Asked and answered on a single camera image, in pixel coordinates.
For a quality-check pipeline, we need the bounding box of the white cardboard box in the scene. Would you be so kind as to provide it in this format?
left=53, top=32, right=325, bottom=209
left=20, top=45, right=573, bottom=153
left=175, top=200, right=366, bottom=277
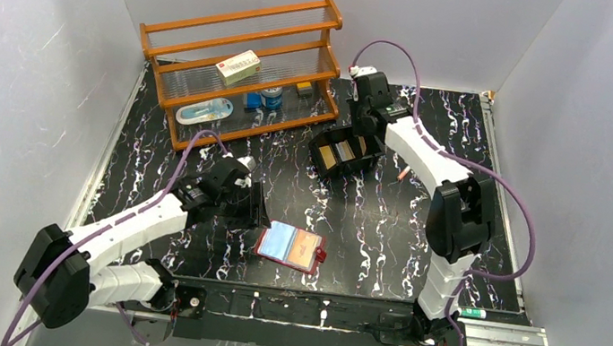
left=214, top=50, right=262, bottom=86

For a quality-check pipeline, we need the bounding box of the white orange pen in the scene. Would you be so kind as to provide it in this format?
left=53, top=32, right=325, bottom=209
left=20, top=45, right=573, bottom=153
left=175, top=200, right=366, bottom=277
left=397, top=166, right=411, bottom=182

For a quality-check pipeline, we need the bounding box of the small yellow black block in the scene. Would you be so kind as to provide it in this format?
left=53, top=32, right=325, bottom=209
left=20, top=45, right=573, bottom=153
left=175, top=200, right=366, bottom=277
left=295, top=82, right=314, bottom=99

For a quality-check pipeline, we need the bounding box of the green white marker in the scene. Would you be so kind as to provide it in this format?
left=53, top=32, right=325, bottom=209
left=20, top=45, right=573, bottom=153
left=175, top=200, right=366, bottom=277
left=458, top=307, right=488, bottom=320

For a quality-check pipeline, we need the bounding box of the black plastic card tray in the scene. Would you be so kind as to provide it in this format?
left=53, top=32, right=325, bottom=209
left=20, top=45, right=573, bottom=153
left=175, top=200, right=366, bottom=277
left=308, top=125, right=385, bottom=180

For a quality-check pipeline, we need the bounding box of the blue white round tin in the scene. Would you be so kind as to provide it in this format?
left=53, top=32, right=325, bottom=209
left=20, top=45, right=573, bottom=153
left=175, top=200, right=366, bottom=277
left=260, top=86, right=283, bottom=110

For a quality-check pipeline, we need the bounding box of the small blue box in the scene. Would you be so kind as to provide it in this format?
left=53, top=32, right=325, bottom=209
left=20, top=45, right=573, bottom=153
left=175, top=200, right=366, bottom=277
left=242, top=92, right=263, bottom=110

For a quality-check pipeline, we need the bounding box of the red card holder wallet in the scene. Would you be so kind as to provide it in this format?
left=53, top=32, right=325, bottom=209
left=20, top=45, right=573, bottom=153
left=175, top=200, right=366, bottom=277
left=254, top=220, right=327, bottom=275

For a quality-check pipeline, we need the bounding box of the gold card in tray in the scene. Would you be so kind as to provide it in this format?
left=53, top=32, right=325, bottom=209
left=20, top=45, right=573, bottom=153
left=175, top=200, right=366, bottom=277
left=318, top=144, right=337, bottom=170

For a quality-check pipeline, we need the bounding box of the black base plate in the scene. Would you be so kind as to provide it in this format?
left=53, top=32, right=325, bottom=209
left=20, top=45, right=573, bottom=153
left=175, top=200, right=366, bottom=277
left=114, top=265, right=471, bottom=346

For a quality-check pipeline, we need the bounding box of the white blue blister pack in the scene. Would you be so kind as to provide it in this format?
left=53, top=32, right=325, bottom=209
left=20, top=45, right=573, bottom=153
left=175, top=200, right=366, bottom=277
left=175, top=98, right=234, bottom=125

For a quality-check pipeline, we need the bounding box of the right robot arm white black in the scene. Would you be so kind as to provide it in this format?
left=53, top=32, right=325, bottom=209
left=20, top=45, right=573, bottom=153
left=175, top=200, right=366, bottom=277
left=349, top=65, right=496, bottom=346

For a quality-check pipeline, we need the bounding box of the orange wooden shelf rack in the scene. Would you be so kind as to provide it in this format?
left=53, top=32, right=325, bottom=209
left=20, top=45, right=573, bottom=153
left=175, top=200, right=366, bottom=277
left=139, top=0, right=343, bottom=151

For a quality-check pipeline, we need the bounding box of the white card stack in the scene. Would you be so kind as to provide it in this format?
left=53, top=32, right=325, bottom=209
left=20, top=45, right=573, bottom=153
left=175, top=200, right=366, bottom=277
left=333, top=141, right=364, bottom=163

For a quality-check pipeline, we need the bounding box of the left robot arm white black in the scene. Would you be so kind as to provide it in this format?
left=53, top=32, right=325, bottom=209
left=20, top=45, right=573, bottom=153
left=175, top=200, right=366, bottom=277
left=13, top=155, right=271, bottom=329

